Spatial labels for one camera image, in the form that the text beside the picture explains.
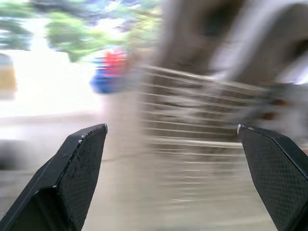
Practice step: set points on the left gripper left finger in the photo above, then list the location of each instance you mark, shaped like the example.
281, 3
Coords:
69, 178

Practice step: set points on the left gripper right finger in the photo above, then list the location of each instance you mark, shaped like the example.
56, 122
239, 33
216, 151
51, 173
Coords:
276, 173

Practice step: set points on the red and blue toy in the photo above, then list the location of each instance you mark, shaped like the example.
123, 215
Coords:
109, 72

